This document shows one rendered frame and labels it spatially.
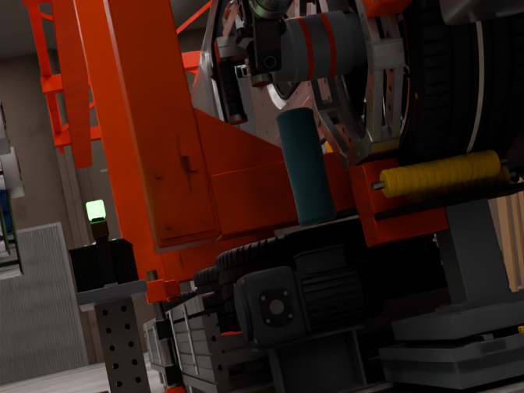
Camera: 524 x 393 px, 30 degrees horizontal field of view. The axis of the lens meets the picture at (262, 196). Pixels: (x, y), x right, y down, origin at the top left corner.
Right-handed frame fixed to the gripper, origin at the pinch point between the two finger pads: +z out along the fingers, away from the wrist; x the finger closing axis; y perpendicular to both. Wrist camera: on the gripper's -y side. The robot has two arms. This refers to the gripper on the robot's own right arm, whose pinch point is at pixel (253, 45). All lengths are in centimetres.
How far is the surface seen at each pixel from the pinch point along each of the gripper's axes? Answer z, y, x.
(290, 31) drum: 10.8, 4.7, -10.8
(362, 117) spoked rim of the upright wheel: 35.9, -11.7, -30.1
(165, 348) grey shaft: 183, -57, 17
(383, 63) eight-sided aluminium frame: -9.0, -10.2, -22.1
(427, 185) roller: 3.1, -33.8, -29.7
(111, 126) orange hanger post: 253, 44, 16
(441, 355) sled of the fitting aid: -2, -67, -23
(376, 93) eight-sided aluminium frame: -4.3, -14.9, -20.9
